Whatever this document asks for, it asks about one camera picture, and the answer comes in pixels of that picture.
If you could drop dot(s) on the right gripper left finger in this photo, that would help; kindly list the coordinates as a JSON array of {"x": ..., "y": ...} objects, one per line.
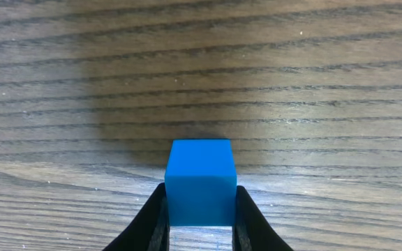
[{"x": 148, "y": 223}]

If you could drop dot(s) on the blue cube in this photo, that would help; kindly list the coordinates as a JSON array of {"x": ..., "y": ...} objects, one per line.
[{"x": 201, "y": 184}]

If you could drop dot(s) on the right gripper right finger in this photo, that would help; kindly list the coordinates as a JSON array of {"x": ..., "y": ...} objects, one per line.
[{"x": 253, "y": 223}]

